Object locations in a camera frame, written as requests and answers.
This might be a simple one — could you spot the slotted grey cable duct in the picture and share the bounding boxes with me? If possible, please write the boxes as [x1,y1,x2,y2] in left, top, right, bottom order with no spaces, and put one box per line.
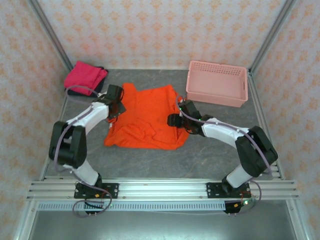
[37,201,226,212]

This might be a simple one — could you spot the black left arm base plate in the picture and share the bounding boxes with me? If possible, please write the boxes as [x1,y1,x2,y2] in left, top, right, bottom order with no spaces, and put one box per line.
[73,182,120,200]

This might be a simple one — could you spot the folded pink t-shirt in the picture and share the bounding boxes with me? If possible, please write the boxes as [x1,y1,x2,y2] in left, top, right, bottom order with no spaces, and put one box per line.
[63,60,109,96]

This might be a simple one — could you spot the folded navy t-shirt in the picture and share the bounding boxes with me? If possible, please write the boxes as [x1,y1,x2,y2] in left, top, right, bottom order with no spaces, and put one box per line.
[64,66,110,97]

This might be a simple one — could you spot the aluminium table side rail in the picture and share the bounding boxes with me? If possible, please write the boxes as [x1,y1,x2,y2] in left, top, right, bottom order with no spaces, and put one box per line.
[247,68,286,181]
[41,96,69,180]

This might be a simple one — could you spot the orange t-shirt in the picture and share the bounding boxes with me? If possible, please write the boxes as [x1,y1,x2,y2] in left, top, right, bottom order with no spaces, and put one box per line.
[103,83,191,151]

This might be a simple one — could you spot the pink plastic basket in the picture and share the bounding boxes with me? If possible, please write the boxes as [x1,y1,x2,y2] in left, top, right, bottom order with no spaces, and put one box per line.
[185,59,249,108]

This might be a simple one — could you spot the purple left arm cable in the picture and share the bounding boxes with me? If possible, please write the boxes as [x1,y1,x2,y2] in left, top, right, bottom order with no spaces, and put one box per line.
[53,84,113,218]

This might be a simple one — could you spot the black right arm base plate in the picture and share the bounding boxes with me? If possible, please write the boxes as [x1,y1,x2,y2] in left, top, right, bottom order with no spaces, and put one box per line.
[206,181,251,200]

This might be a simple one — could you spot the aluminium mounting rail beam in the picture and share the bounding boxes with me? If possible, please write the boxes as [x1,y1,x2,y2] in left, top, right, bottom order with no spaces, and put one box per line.
[26,176,300,201]

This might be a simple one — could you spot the aluminium frame post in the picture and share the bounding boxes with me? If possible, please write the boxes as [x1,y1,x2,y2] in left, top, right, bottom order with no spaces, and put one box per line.
[27,0,76,73]
[248,0,298,73]

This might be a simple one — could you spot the grey metal lower panel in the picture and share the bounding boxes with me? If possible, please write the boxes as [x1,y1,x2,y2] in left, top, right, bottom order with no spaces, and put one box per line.
[26,209,302,240]

